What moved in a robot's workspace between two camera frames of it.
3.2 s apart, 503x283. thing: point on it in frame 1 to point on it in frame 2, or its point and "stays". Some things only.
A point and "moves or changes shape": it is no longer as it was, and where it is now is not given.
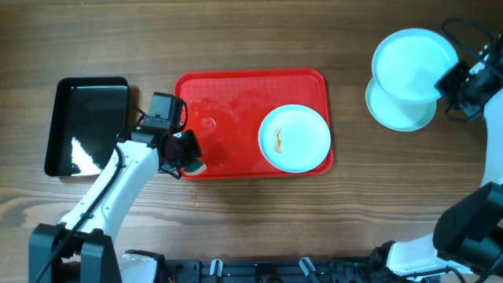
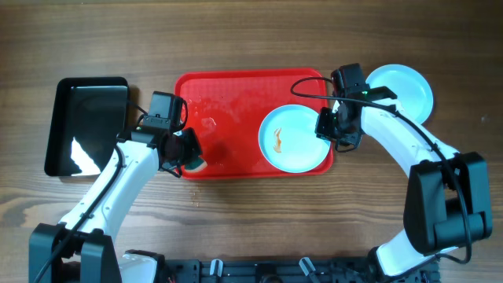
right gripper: x=448 y=82 to x=324 y=125
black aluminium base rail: x=284 y=270 stays
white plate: x=407 y=64 moves or changes shape
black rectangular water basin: x=87 y=115 stays
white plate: x=295 y=138 stays
